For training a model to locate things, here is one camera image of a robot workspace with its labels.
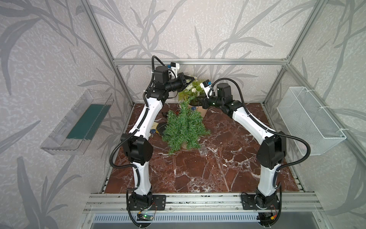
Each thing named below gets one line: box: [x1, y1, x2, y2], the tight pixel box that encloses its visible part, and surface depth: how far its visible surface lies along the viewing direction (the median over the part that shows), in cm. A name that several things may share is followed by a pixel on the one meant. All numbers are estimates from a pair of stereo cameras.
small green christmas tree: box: [162, 96, 212, 156], surface depth 75 cm
